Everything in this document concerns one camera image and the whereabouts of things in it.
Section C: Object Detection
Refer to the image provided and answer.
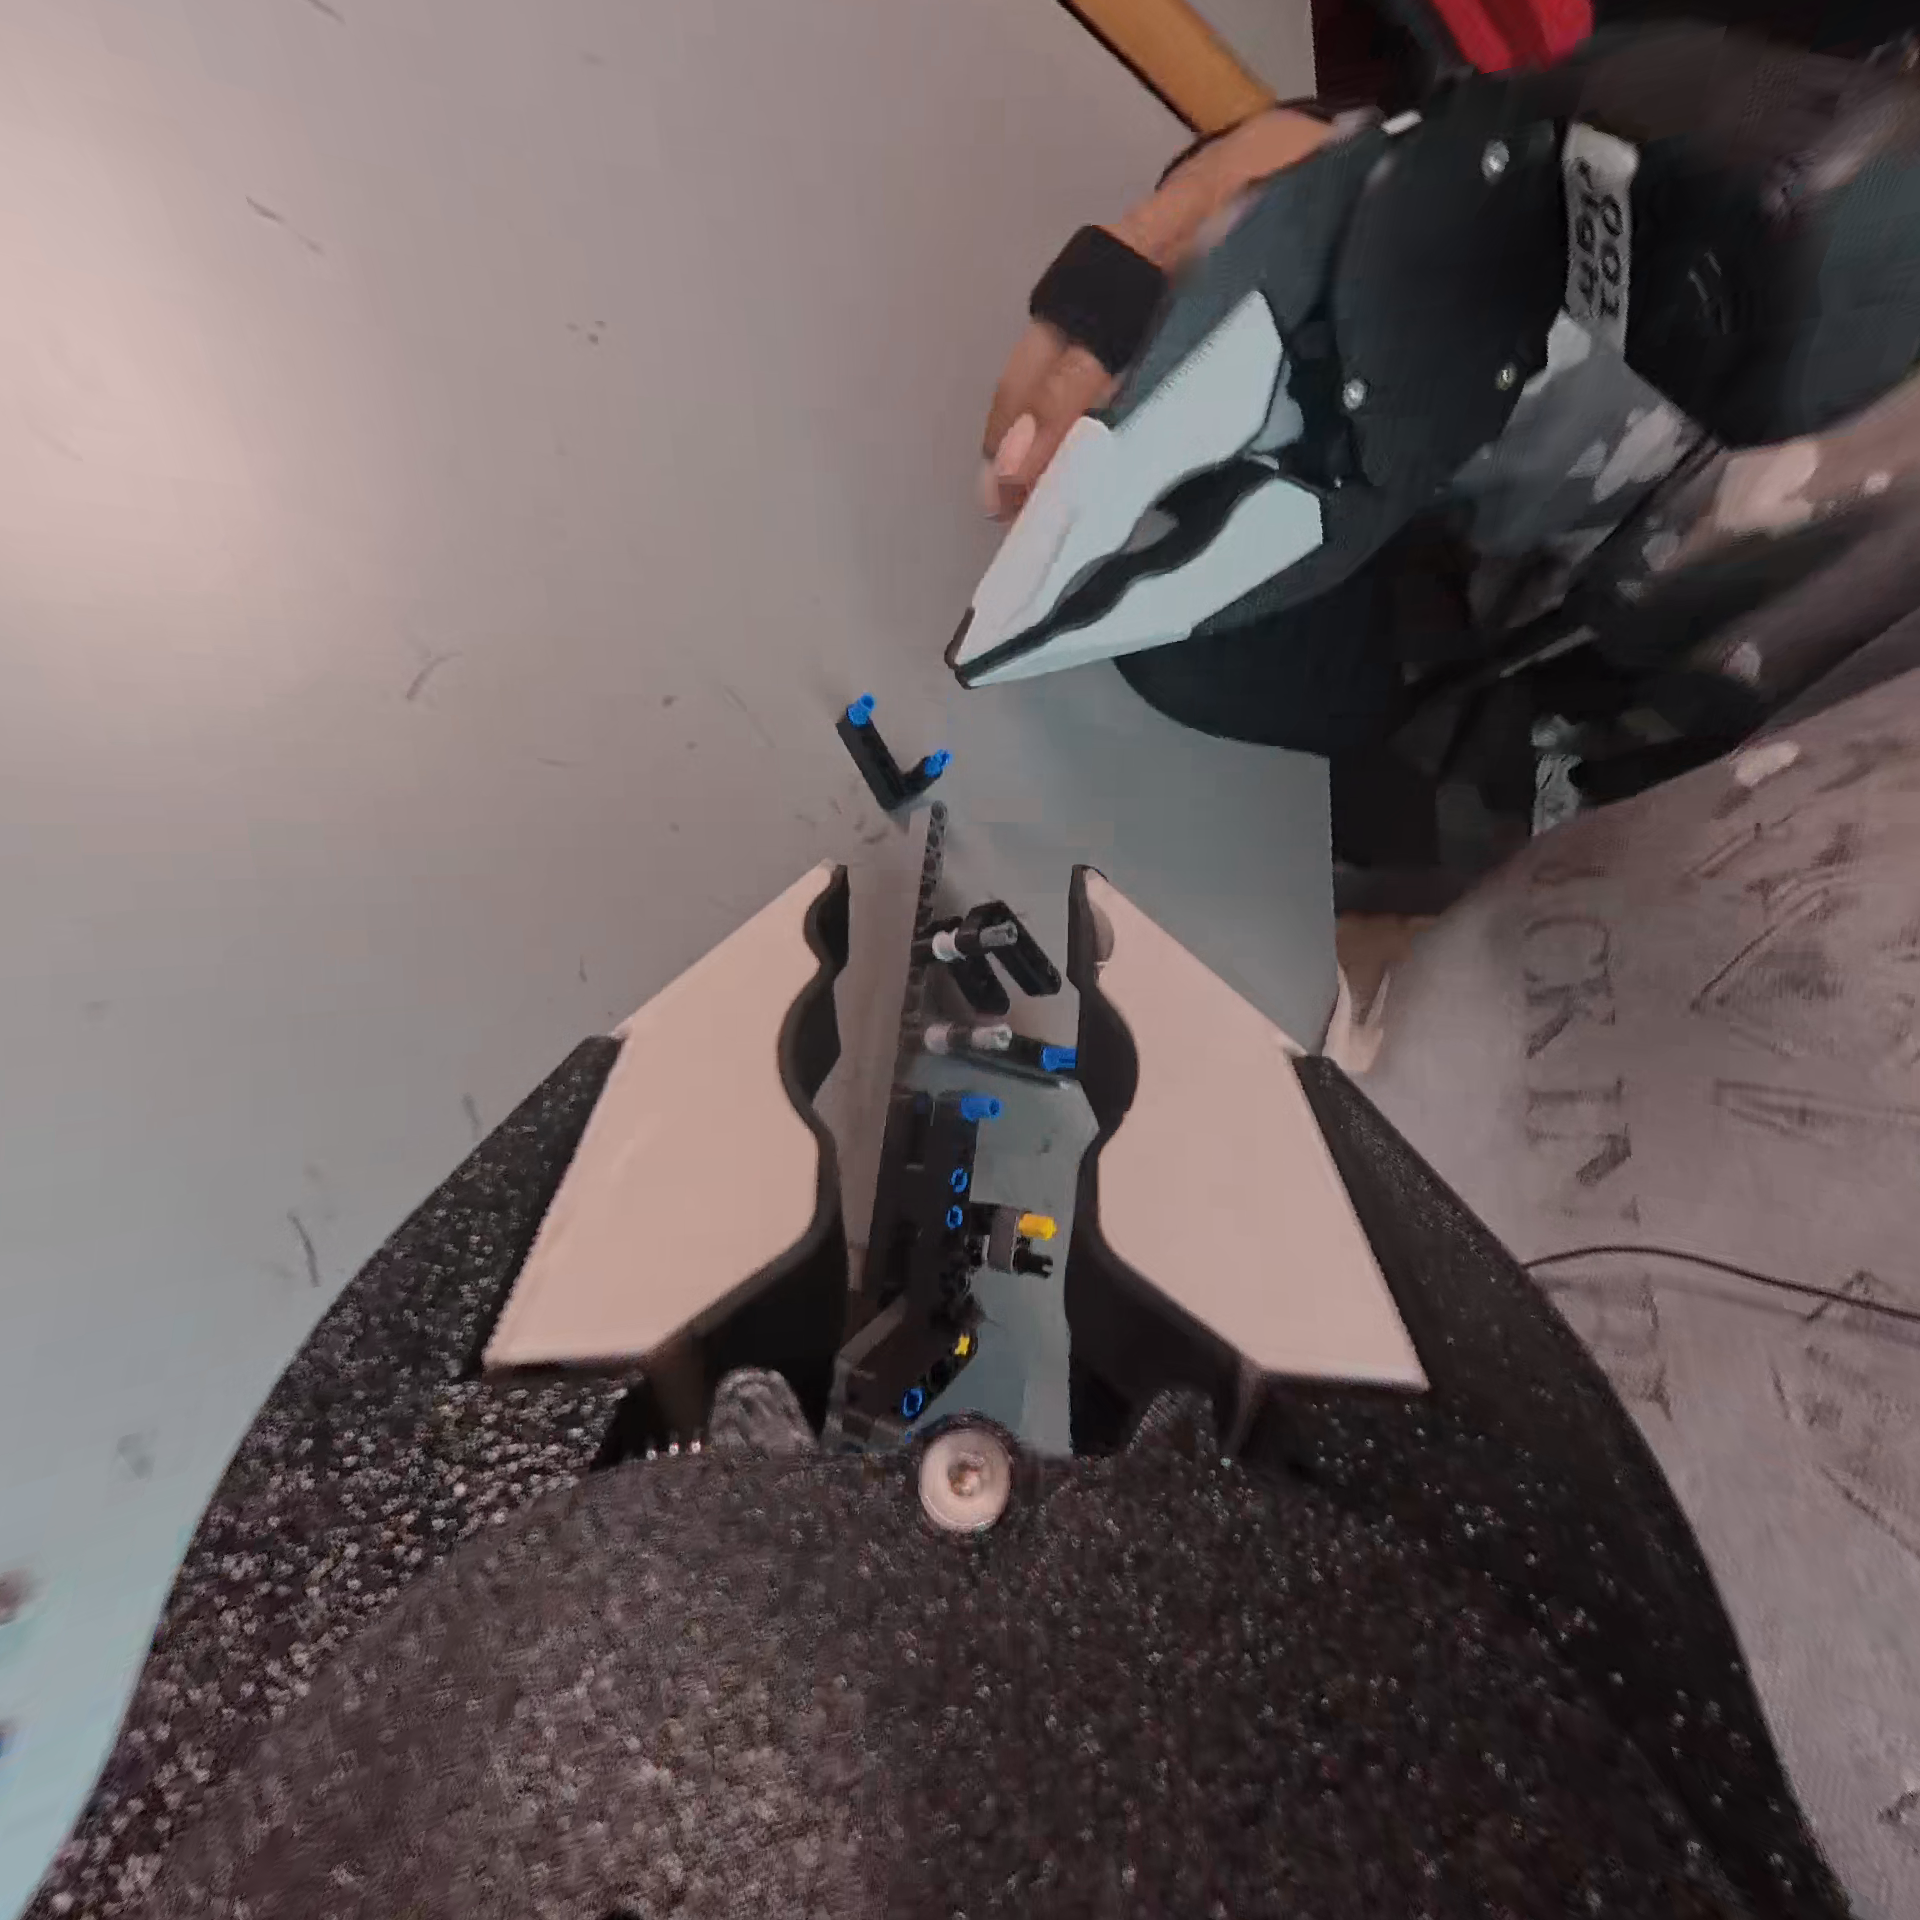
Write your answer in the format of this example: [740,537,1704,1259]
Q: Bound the grey camouflage jacket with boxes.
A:
[1447,300,1920,722]

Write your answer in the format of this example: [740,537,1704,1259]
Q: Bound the black toy beam blue pins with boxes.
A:
[835,691,957,816]

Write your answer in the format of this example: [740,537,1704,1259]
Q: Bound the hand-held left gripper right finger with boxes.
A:
[1064,864,1432,1454]

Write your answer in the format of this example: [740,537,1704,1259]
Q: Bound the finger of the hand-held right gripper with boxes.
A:
[945,289,1309,681]
[964,483,1328,694]

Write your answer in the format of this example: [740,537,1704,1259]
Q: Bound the grey desk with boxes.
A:
[0,0,1344,1920]

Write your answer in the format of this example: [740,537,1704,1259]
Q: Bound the wooden rod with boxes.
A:
[1055,0,1281,138]

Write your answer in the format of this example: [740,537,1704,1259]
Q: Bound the black toy brick assembly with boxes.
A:
[824,800,1085,1460]

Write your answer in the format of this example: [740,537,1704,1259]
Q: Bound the dark cloth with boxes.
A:
[1113,511,1593,914]

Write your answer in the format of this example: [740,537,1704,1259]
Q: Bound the person's right hand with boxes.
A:
[979,106,1339,521]

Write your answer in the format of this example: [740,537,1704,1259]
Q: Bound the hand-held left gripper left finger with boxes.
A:
[480,860,860,1427]

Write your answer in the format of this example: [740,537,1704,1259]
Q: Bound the grey lettered fabric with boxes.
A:
[1336,644,1920,1920]

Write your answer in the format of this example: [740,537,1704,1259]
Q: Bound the thin black cable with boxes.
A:
[1520,1241,1920,1328]

